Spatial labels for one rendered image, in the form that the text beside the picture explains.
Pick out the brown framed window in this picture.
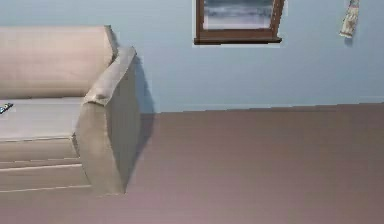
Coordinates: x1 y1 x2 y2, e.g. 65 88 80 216
193 0 286 46

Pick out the beige sofa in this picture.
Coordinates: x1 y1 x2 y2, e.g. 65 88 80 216
0 24 142 196

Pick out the small black remote control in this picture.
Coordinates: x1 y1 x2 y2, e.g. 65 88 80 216
0 102 15 115

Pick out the pale wall hanging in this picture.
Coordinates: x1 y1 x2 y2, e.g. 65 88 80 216
339 0 361 39

